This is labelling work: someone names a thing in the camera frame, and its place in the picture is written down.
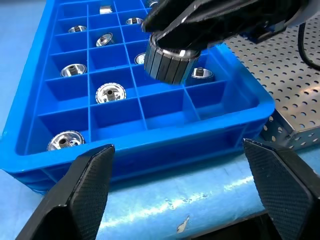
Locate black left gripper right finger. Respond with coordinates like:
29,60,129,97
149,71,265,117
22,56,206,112
242,138,320,240

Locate blue compartment tray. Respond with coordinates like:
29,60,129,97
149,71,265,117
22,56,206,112
0,0,276,196

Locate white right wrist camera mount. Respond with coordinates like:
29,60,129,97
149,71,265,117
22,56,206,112
282,0,320,29

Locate perforated metal tray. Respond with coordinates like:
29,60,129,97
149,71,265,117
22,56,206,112
219,14,320,151

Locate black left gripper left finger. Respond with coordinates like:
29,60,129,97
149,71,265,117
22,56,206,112
14,143,116,240

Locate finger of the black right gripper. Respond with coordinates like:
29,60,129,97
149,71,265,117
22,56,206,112
156,4,241,51
141,0,201,33

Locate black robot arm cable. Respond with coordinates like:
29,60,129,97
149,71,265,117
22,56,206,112
296,21,320,71

